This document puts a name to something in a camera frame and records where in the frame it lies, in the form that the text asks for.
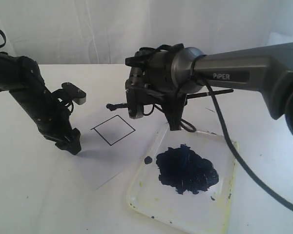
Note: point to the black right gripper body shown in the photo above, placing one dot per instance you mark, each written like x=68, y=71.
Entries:
x=155, y=64

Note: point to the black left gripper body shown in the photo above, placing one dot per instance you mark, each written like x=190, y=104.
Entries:
x=50, y=111

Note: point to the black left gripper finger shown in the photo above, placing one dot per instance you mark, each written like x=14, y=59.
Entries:
x=72, y=143

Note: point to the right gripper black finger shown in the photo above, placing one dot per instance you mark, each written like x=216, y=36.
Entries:
x=173, y=108

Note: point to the white paper with drawn square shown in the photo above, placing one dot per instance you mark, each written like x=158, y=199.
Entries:
x=110, y=142

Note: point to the black paintbrush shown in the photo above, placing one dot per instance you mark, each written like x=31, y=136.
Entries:
x=113, y=107

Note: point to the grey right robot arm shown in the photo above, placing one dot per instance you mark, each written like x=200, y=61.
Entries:
x=267, y=70

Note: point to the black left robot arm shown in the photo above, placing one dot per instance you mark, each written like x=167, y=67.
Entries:
x=16, y=71

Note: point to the clear plastic paint tray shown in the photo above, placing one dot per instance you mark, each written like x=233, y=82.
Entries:
x=202, y=213

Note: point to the white curtain backdrop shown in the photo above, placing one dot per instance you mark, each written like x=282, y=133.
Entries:
x=108, y=31

